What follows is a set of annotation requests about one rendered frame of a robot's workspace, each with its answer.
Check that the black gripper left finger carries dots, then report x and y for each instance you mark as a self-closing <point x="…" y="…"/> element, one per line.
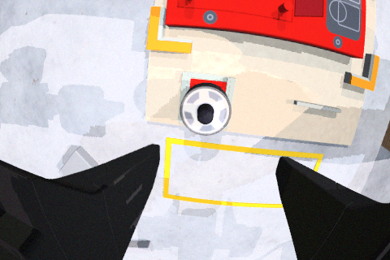
<point x="88" y="215"/>

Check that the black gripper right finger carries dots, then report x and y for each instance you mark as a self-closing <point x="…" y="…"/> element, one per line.
<point x="329" y="221"/>

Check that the black wheel with grey hub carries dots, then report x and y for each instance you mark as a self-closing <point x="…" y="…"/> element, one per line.
<point x="211" y="94"/>

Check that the yellow rectangular outline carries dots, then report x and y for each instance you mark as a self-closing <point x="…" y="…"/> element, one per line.
<point x="243" y="149"/>

